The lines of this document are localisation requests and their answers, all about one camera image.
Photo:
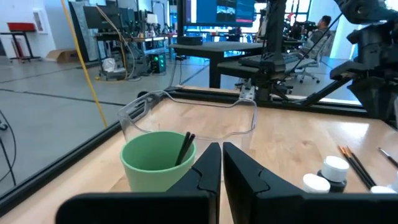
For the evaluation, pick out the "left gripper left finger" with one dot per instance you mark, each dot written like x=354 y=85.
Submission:
x=155 y=207

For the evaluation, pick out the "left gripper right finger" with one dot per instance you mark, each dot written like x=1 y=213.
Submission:
x=280 y=207

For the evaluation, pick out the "black gold-ferrule paintbrush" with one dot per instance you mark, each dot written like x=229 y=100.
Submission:
x=362 y=168
x=355 y=168

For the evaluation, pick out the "orange small paint bottle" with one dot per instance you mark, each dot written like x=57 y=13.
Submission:
x=382 y=189

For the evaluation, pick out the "black silver-ferrule paintbrush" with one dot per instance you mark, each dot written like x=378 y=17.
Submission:
x=388 y=158

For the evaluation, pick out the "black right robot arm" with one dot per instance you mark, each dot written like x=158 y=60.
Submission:
x=373 y=46

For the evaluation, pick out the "green plastic cup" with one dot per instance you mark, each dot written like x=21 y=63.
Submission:
x=146 y=174

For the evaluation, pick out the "clear plastic bin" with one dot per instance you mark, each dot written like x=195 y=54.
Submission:
x=217 y=124

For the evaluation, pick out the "green-lit computer tower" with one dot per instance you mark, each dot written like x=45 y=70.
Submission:
x=158 y=62

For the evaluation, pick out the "dark grey keyboard tray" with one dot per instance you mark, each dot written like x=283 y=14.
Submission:
x=230 y=70

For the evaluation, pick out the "office chair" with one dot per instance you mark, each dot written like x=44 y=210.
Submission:
x=311 y=63

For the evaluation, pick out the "white plastic bag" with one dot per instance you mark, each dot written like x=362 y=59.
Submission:
x=109 y=65

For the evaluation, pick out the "cluttered equipment bench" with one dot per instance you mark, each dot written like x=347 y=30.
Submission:
x=130 y=40

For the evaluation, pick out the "flat black box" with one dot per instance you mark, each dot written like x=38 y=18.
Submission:
x=189 y=40

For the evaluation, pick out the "black desk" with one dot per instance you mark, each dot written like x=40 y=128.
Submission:
x=217 y=48

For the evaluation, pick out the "cardboard box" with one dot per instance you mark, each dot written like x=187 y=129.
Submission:
x=62 y=55

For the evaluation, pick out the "person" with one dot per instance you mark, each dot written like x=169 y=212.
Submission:
x=323 y=34

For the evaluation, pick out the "black standing panel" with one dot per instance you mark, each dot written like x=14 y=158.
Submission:
x=77 y=28

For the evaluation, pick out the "large display screen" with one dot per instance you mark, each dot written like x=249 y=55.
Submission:
x=219 y=12

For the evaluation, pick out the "red top table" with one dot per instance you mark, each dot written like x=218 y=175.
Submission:
x=21 y=28

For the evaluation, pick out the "white wall frame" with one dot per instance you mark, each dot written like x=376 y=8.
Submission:
x=38 y=20

